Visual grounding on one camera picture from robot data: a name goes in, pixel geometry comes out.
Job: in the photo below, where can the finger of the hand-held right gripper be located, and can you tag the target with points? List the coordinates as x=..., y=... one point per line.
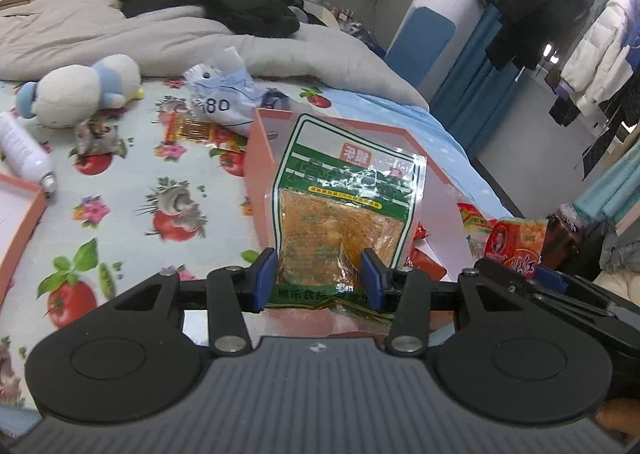
x=550, y=280

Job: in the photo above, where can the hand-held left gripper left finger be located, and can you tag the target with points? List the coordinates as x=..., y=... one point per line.
x=263, y=280

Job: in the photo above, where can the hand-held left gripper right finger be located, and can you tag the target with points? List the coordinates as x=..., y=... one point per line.
x=372, y=280

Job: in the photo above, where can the orange snack packet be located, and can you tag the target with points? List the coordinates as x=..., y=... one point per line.
x=517, y=246

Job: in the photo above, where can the green and white snack packet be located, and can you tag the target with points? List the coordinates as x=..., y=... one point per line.
x=345, y=204

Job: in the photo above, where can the red and yellow snack packet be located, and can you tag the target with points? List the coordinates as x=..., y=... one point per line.
x=472, y=229

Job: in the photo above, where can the pink cardboard box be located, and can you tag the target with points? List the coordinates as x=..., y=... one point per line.
x=260, y=174

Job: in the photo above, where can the person's right hand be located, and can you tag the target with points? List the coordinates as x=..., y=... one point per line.
x=617, y=416

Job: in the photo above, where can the dark red bag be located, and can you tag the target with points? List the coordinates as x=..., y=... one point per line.
x=575, y=239

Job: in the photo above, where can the red foil snack packet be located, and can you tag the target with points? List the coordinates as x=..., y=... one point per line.
x=427, y=264

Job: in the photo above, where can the grey crumpled cloth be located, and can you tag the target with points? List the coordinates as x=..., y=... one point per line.
x=620, y=251

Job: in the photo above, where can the light blue hanging garment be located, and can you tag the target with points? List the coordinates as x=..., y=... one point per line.
x=610, y=189

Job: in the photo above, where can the fruit print bed sheet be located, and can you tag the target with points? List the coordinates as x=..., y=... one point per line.
x=125, y=234

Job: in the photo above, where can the yellow packet with red ends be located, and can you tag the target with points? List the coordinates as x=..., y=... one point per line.
x=205, y=132

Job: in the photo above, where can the dark hanging clothes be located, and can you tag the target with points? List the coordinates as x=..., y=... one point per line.
x=565, y=104

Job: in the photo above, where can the clear plastic bag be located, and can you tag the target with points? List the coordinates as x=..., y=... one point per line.
x=220, y=89

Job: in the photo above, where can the blue curtain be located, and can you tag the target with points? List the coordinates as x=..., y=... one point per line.
x=475, y=89

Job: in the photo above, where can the small silver snack packet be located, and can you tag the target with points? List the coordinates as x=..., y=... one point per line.
x=97, y=137

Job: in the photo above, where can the white hanging jacket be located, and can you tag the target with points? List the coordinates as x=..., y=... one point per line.
x=600, y=54

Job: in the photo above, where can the blue padded panel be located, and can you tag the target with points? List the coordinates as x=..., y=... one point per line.
x=420, y=47

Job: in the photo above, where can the grey duvet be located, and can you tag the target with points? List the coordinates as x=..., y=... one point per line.
x=200, y=44

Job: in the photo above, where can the pink box lid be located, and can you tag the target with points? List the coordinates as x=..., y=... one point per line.
x=17, y=229

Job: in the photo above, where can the striped cloth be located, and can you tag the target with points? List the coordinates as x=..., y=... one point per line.
x=355, y=29

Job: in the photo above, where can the white and blue plush toy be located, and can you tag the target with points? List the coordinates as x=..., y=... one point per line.
x=75, y=92

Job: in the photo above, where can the white spray bottle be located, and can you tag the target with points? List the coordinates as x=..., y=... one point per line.
x=22, y=149

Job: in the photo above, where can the black hanging coat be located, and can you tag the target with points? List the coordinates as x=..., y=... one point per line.
x=545, y=4

